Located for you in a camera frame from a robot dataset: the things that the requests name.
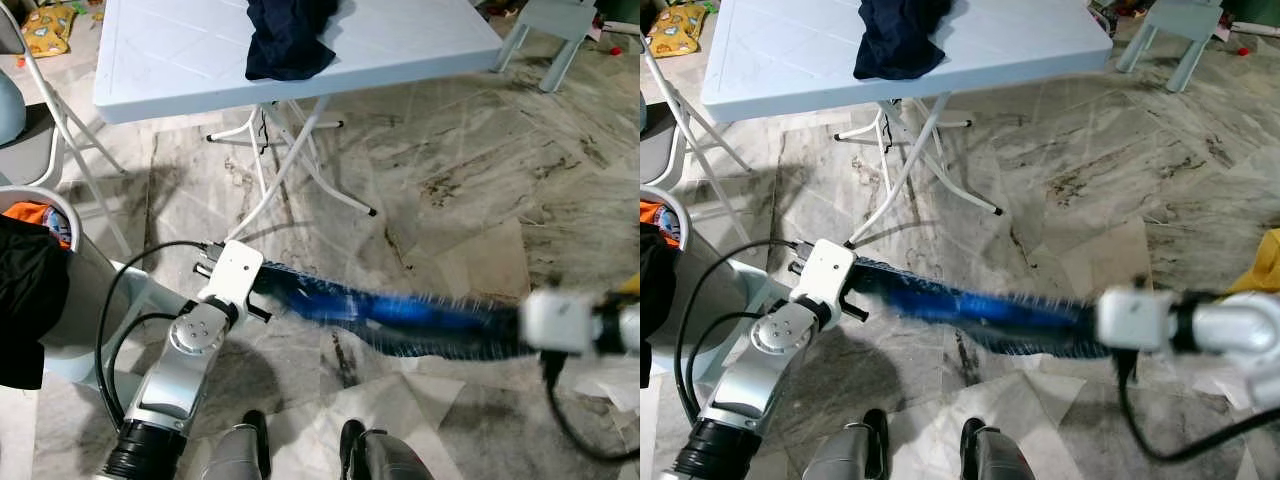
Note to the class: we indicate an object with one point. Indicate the black cloth garment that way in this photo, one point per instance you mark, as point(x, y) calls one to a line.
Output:
point(900, 40)
point(290, 40)

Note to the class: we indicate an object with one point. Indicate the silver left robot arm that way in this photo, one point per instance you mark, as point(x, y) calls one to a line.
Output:
point(750, 390)
point(175, 390)

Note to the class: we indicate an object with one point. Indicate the grey robot left leg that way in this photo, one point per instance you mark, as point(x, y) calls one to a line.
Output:
point(850, 450)
point(240, 450)

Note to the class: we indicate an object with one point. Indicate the grey robot leg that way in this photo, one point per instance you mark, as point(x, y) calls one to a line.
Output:
point(850, 450)
point(390, 455)
point(240, 450)
point(1000, 455)

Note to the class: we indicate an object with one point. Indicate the grey robot right leg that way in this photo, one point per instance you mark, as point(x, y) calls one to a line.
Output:
point(1000, 455)
point(390, 455)

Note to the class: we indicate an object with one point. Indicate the black laundry bundle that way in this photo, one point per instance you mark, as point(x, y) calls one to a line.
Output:
point(655, 300)
point(30, 300)

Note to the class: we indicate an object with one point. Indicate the orange garment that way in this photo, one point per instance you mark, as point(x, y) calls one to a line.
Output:
point(655, 215)
point(30, 214)

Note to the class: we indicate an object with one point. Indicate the white grey folding chair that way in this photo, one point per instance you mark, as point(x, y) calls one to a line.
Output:
point(660, 150)
point(30, 150)

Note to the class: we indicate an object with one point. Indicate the white folding table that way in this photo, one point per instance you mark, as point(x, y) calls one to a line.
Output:
point(800, 60)
point(200, 60)

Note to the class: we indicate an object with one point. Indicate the yellow patterned play cushion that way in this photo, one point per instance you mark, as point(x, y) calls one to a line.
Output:
point(50, 30)
point(678, 30)

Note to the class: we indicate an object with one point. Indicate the yellow shirt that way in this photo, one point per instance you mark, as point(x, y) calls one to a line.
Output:
point(1258, 265)

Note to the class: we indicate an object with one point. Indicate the pale plastic stool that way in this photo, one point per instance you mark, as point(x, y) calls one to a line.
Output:
point(560, 15)
point(1185, 15)

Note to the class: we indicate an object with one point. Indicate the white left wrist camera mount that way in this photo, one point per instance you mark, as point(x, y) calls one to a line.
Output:
point(825, 270)
point(235, 270)

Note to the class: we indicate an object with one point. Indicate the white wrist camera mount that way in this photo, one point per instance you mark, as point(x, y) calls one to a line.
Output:
point(825, 270)
point(1135, 318)
point(555, 320)
point(235, 270)

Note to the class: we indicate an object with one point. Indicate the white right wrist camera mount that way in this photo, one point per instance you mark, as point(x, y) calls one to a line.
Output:
point(555, 320)
point(1135, 318)

